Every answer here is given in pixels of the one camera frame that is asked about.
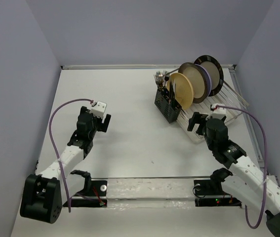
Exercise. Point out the black handled fork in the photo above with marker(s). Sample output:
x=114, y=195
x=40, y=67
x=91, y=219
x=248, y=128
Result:
x=166, y=77

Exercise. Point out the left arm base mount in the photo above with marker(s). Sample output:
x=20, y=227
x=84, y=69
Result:
x=85, y=191

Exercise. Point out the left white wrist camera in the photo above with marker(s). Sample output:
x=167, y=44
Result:
x=98, y=109

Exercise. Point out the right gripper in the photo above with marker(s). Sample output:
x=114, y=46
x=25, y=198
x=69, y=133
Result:
x=197, y=117

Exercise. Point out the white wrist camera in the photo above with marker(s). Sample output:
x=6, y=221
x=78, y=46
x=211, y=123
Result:
x=98, y=109
x=218, y=111

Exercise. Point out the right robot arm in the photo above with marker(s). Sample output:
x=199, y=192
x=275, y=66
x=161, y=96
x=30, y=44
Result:
x=239, y=177

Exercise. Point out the purple plate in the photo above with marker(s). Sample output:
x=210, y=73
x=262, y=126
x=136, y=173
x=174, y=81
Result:
x=208, y=79

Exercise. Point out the silver fork pink handle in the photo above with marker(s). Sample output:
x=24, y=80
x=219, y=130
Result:
x=156, y=81

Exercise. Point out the brown rimmed beige plate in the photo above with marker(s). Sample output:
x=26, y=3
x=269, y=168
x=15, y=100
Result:
x=197, y=79

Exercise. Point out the clear drain tray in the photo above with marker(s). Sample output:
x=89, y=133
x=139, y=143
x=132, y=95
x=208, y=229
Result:
x=230, y=100

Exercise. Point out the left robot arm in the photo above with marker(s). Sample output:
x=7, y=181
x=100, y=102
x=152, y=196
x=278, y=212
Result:
x=45, y=193

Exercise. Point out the black utensil caddy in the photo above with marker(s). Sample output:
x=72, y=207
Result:
x=170, y=109

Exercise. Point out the wire dish rack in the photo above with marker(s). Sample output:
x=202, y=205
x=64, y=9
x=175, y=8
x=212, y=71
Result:
x=229, y=74

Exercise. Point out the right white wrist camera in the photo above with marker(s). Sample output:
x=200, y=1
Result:
x=218, y=111

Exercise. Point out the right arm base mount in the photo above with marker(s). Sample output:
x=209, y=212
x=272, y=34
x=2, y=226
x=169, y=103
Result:
x=209, y=192

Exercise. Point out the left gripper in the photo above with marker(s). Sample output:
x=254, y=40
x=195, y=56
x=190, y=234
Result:
x=101, y=127

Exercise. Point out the yellow plate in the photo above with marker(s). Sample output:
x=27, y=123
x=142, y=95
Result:
x=184, y=93

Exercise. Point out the black handled knife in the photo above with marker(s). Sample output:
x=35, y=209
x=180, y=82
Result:
x=174, y=96

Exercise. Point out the black patterned plate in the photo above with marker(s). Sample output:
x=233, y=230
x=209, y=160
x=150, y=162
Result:
x=215, y=71

